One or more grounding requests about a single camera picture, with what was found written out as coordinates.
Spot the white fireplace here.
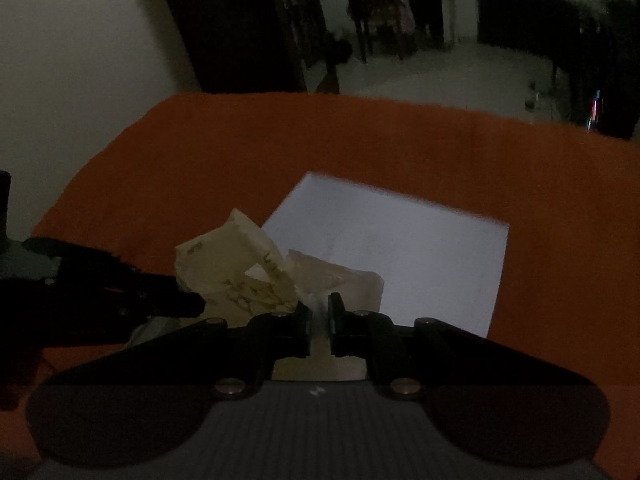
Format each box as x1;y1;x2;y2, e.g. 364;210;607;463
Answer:
395;0;458;51

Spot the pink cloth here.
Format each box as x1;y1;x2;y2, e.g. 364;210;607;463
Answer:
395;0;417;32

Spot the white paper sheet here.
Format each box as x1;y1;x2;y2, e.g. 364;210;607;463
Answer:
262;171;510;338

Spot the cream plastic bag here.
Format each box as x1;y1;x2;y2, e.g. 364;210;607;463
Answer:
175;208;386;381

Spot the dark wooden chair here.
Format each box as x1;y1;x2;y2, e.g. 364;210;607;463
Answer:
270;0;341;93
335;0;408;63

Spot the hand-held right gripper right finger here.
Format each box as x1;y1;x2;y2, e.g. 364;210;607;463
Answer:
327;294;598;401

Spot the dark wooden door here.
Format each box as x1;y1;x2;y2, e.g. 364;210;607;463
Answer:
150;0;306;93

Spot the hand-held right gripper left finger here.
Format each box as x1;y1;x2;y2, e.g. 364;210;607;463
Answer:
37;301;313;401

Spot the dark desk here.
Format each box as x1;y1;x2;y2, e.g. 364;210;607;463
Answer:
475;0;640;136

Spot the colourful lit device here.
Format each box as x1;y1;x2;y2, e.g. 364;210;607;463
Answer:
585;90;603;131

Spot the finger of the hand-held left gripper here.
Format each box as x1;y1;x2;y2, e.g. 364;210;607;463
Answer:
30;238;206;319

